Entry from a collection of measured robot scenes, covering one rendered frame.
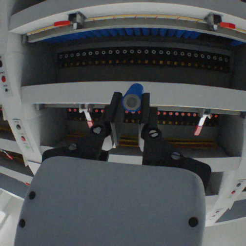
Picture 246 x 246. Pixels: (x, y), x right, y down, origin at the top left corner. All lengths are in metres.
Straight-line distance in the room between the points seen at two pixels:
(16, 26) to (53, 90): 0.19
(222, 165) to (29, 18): 0.61
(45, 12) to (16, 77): 0.18
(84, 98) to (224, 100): 0.29
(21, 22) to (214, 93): 0.44
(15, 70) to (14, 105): 0.10
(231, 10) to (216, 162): 0.37
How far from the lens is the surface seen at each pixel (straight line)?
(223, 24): 0.28
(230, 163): 0.49
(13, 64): 0.43
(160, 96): 0.31
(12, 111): 0.49
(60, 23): 0.27
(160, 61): 0.45
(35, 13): 0.37
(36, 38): 0.42
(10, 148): 0.64
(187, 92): 0.32
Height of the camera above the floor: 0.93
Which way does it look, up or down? 31 degrees up
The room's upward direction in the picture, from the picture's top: 177 degrees clockwise
